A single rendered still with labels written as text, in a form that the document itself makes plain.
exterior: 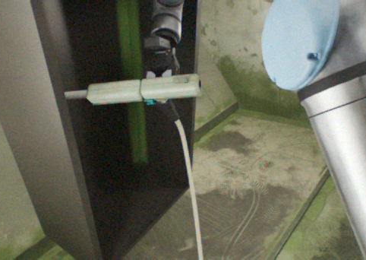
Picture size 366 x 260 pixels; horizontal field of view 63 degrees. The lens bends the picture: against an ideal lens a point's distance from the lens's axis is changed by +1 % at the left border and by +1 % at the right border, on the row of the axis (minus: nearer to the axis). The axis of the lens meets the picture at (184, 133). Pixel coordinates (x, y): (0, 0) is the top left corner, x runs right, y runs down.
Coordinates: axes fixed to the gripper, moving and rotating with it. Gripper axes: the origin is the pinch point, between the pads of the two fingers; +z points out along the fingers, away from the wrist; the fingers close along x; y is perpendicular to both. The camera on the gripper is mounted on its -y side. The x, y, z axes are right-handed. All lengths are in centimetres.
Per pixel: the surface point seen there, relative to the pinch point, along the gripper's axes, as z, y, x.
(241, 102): -99, 216, -11
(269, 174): -10, 153, -33
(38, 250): 47, 94, 101
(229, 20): -155, 158, -4
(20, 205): 23, 82, 110
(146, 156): -5, 79, 34
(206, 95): -94, 187, 21
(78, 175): 20.8, 2.7, 21.7
